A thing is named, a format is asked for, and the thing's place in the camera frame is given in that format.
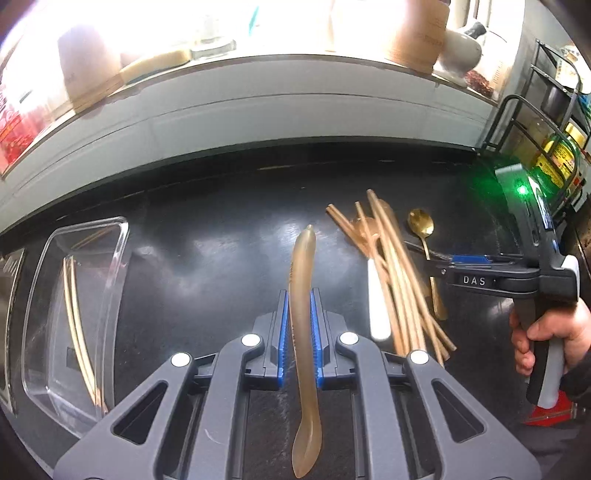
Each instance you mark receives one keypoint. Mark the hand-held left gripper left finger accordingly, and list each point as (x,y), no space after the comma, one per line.
(284,341)

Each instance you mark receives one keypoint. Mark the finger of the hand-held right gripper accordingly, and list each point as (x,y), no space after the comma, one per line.
(471,259)
(461,268)

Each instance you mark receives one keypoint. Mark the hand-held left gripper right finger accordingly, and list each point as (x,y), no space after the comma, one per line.
(316,341)

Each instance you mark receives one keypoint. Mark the gold spoon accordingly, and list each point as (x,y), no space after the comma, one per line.
(420,224)

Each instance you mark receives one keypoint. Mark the pile of wooden chopsticks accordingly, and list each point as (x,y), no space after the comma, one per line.
(397,286)

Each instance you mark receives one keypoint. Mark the translucent brown spoon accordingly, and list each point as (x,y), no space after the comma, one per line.
(302,258)

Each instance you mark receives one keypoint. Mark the clear plastic tray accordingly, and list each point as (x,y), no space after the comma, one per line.
(46,323)

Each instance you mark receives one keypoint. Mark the person's right hand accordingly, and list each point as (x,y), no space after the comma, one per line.
(572,327)

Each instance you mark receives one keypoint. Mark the green box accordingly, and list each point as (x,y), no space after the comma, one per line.
(551,157)

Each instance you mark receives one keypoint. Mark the metal cup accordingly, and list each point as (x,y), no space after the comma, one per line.
(556,104)

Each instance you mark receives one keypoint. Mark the chili flake jar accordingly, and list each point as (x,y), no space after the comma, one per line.
(482,83)

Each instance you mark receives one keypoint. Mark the red container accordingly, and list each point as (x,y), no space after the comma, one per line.
(554,415)

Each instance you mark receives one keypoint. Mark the stone mortar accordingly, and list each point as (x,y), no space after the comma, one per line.
(455,50)

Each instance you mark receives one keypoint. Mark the stone pestle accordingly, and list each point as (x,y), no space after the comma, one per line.
(475,28)

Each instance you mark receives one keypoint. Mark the large wooden canister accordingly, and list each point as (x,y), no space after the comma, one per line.
(415,41)

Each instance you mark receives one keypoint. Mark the stainless steel sink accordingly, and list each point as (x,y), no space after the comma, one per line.
(9,323)

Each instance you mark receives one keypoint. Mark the glass tumbler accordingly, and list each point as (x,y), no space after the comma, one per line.
(212,44)

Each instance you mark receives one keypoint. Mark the yellow sponge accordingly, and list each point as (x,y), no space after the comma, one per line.
(157,62)

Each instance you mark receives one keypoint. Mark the red label soap bottle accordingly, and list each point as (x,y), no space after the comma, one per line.
(11,138)

